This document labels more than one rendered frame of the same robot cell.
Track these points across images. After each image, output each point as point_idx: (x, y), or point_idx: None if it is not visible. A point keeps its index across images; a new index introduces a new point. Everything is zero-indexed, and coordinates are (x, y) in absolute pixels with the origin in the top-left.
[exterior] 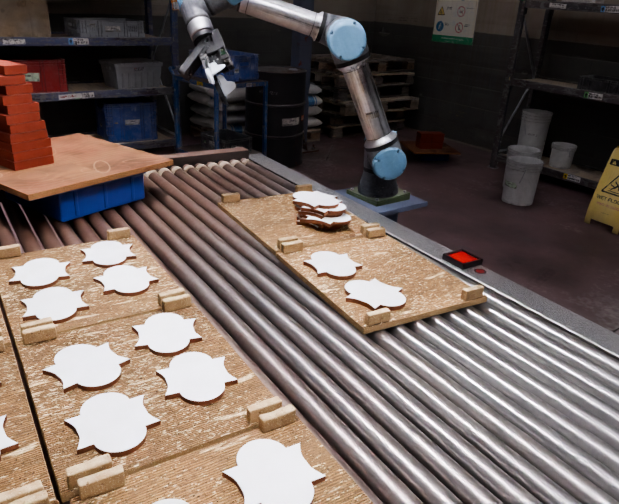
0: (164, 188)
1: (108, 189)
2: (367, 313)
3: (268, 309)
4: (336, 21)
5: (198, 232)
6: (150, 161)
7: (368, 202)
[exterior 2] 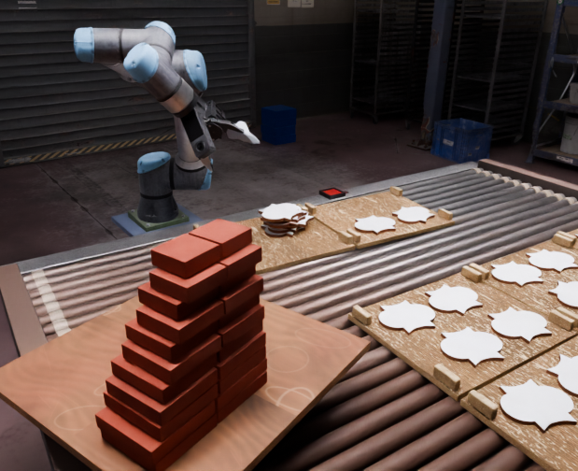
0: None
1: None
2: (450, 213)
3: (441, 251)
4: (185, 54)
5: (302, 291)
6: None
7: (178, 223)
